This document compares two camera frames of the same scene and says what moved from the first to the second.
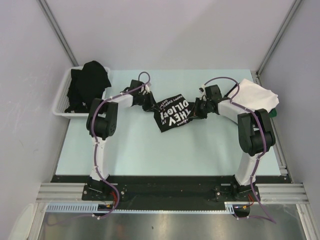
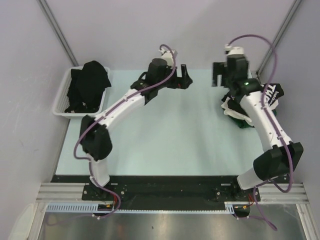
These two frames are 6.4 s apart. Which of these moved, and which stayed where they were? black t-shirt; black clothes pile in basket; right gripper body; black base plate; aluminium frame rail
Moved: right gripper body; black t-shirt
Stayed: black base plate; aluminium frame rail; black clothes pile in basket
